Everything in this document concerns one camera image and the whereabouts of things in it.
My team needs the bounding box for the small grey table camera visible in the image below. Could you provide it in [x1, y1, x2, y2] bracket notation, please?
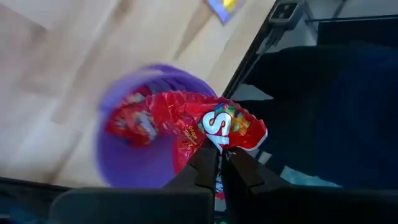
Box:
[267, 0, 308, 32]

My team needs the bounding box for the red Skittles packet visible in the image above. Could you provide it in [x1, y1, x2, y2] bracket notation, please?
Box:
[105, 86, 162, 149]
[145, 90, 269, 200]

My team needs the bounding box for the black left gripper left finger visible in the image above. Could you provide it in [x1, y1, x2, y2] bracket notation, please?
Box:
[49, 146, 219, 224]

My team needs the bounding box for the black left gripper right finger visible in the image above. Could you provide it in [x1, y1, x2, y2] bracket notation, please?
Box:
[221, 147, 398, 224]

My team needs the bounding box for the dark navy bulky object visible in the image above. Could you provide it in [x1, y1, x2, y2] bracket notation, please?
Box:
[231, 40, 398, 190]

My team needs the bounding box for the purple plastic bucket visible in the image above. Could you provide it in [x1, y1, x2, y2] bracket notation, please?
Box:
[93, 63, 218, 190]

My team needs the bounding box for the yellow purple Sour Patch packet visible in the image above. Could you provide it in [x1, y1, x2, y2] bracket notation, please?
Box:
[204, 0, 246, 25]

